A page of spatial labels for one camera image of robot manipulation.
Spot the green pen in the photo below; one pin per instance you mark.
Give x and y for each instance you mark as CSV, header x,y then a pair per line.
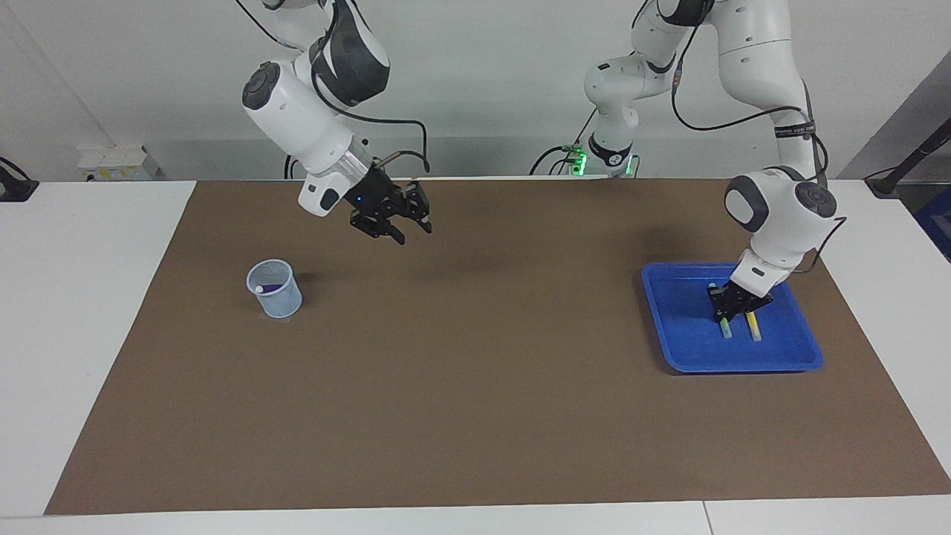
x,y
726,331

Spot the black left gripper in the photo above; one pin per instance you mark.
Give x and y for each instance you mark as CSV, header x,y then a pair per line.
x,y
750,293

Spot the black stand pole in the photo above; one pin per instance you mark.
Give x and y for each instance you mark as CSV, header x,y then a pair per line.
x,y
910,160

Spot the purple pen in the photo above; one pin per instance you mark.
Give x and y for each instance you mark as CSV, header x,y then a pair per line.
x,y
269,287

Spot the blue plastic tray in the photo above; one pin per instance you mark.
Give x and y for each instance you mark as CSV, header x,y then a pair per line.
x,y
691,342

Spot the white box with yellow label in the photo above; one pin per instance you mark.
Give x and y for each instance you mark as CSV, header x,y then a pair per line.
x,y
119,163

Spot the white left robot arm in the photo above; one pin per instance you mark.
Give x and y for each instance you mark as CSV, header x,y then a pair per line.
x,y
780,215

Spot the translucent plastic cup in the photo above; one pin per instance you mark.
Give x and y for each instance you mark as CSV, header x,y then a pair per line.
x,y
278,301

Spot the yellow pen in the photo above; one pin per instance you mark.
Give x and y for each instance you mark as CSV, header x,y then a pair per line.
x,y
754,328

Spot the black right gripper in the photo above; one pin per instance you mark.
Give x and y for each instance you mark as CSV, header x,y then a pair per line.
x,y
375,200

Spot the blue crate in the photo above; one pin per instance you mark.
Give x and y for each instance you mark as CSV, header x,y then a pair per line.
x,y
937,223

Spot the black clamp mount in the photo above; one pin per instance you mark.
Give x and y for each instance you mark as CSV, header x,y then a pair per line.
x,y
15,186

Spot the brown table mat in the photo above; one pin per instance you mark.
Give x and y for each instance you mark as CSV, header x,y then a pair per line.
x,y
475,371

